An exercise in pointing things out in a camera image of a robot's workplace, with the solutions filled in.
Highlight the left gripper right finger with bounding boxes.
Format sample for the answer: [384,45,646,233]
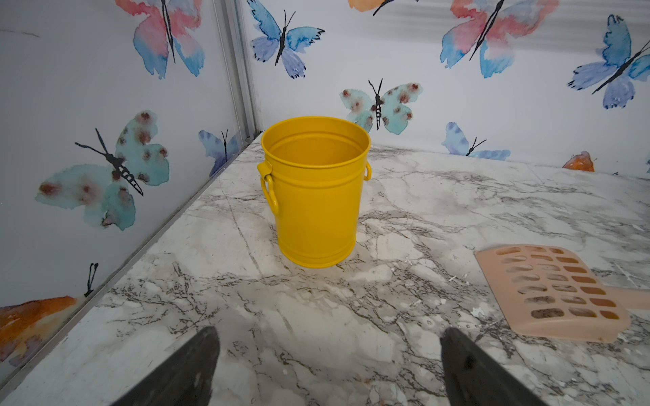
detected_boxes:
[440,328,545,406]

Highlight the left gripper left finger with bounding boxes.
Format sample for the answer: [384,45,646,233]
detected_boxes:
[113,326,220,406]

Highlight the beige plastic slotted scoop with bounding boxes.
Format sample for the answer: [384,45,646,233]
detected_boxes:
[475,245,649,343]

